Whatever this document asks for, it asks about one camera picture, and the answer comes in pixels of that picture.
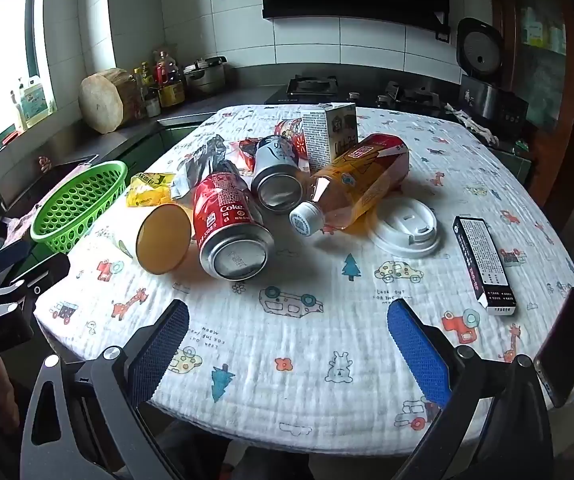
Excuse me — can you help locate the black rice cooker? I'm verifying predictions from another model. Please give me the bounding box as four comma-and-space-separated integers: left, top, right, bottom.
456, 17, 528, 133

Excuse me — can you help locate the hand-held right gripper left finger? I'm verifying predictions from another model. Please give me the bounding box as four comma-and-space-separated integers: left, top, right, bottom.
21, 299, 190, 480

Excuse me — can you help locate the round wooden chopping block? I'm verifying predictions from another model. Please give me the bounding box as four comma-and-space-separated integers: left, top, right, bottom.
78, 68, 140, 134

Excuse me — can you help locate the white printed tablecloth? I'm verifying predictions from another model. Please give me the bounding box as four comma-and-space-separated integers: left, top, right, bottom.
34, 105, 574, 456

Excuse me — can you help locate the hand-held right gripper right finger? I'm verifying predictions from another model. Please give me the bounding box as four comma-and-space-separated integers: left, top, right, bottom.
387, 297, 554, 480

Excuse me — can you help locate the white rag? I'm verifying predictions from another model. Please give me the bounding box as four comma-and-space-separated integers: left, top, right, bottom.
444, 102, 500, 146

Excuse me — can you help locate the steel sink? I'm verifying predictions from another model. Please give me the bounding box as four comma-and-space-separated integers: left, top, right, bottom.
4, 155, 98, 211

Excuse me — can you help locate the black smartphone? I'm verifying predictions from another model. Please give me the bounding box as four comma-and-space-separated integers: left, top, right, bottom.
533, 287, 574, 408

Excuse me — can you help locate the green plastic basket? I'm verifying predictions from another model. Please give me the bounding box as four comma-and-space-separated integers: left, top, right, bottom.
30, 160, 128, 255

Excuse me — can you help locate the white plastic cup lid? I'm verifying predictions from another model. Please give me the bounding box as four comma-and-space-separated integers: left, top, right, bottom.
367, 196, 442, 259

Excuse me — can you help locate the silver wrapper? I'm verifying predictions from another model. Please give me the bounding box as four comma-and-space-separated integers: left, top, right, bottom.
171, 136, 248, 200

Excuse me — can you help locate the white paper cup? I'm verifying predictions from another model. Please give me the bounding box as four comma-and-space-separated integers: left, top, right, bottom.
118, 202, 194, 275

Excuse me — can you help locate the white carton box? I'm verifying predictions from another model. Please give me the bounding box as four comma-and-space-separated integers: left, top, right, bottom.
301, 102, 358, 168

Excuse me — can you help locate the red snack packet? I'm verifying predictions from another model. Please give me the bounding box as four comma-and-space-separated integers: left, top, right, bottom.
237, 137, 262, 171

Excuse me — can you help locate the wooden cabinet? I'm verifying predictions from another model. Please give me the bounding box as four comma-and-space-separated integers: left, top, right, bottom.
487, 0, 574, 241

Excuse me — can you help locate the steel cooking pot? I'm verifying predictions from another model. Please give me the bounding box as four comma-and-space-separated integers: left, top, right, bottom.
183, 56, 228, 95

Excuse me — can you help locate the grey kitchen counter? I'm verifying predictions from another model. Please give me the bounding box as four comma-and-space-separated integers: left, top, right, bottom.
52, 82, 292, 161

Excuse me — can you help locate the dark sauce bottle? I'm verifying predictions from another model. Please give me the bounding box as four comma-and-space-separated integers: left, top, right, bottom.
134, 62, 154, 111

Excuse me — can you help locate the black and white small box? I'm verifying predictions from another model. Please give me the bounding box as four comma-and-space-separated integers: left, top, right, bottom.
453, 215, 516, 316

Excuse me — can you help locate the orange drink bottle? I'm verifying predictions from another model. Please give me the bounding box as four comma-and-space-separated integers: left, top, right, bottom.
289, 133, 411, 237

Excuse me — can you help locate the black gas stove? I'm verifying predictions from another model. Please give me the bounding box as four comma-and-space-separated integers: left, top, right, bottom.
264, 75, 442, 116

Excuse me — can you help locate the detergent bottle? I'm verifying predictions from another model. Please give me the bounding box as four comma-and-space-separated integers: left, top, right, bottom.
17, 74, 50, 131

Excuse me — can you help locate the green base cabinet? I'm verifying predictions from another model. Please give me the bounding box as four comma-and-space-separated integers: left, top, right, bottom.
97, 125, 202, 176

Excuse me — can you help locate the red cola can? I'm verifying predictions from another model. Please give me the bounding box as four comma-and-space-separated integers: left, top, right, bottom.
193, 171, 274, 281

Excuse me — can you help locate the red printed snack canister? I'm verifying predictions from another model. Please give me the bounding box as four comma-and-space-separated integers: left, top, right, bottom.
273, 117, 310, 161

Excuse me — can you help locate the pink towel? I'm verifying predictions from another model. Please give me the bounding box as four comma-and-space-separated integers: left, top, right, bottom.
4, 205, 42, 241

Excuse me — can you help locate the yellow snack packet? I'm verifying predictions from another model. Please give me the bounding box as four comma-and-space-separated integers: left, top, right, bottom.
126, 172, 175, 208

